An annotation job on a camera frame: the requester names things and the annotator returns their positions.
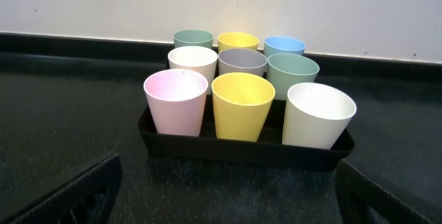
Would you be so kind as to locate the pink cup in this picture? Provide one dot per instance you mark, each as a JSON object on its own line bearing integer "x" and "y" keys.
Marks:
{"x": 176, "y": 110}

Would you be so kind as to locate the white cup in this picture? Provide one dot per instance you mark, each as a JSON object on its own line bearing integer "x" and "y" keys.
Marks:
{"x": 193, "y": 58}
{"x": 314, "y": 123}

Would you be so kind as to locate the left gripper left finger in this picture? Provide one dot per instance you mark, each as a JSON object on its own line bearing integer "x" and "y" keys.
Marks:
{"x": 69, "y": 196}

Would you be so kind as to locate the grey cup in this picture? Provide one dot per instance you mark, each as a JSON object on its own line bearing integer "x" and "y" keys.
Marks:
{"x": 241, "y": 61}

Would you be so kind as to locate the black tray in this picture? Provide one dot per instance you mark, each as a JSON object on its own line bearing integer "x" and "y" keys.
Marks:
{"x": 241, "y": 153}

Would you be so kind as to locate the green cup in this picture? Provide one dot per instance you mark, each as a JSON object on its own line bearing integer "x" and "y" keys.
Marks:
{"x": 193, "y": 39}
{"x": 291, "y": 72}

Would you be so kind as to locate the blue cup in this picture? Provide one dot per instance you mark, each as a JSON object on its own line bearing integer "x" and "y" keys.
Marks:
{"x": 285, "y": 46}

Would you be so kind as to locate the yellow cup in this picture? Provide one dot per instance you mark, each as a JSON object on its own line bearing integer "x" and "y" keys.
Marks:
{"x": 241, "y": 117}
{"x": 238, "y": 40}

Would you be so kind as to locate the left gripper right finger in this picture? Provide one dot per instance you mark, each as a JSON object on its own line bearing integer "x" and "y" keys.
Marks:
{"x": 369, "y": 200}

